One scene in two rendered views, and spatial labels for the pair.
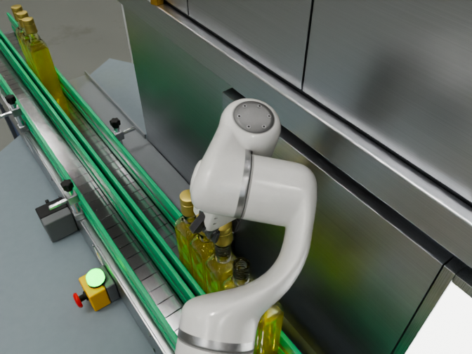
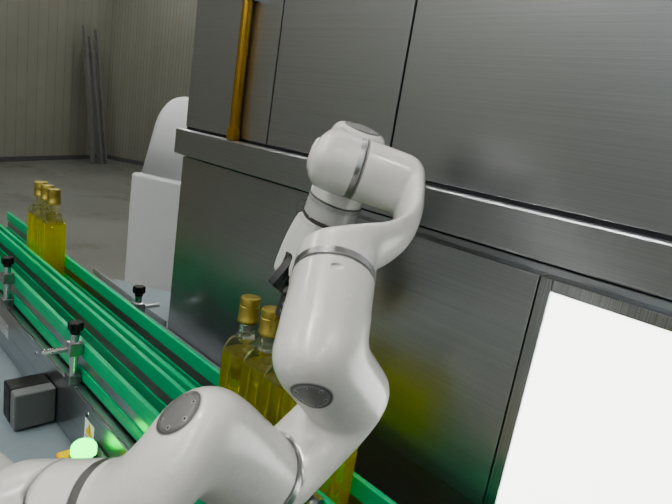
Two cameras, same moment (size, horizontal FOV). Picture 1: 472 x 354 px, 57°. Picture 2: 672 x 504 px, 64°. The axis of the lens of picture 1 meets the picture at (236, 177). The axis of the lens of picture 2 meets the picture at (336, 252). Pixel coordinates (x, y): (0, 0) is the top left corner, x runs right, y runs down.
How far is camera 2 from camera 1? 0.45 m
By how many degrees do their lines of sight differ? 33
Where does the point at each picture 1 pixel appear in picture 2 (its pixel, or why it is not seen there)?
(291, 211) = (405, 176)
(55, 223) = (30, 398)
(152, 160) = not seen: hidden behind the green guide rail
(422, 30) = (496, 75)
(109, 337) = not seen: outside the picture
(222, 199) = (343, 155)
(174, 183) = not seen: hidden behind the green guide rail
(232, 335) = (359, 247)
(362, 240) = (454, 297)
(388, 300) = (486, 365)
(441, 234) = (533, 245)
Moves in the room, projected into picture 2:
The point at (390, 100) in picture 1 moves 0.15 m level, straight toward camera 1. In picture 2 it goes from (474, 144) to (472, 143)
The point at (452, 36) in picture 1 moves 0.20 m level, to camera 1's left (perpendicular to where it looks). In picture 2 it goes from (520, 71) to (373, 43)
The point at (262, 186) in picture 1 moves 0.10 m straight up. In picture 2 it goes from (379, 151) to (395, 61)
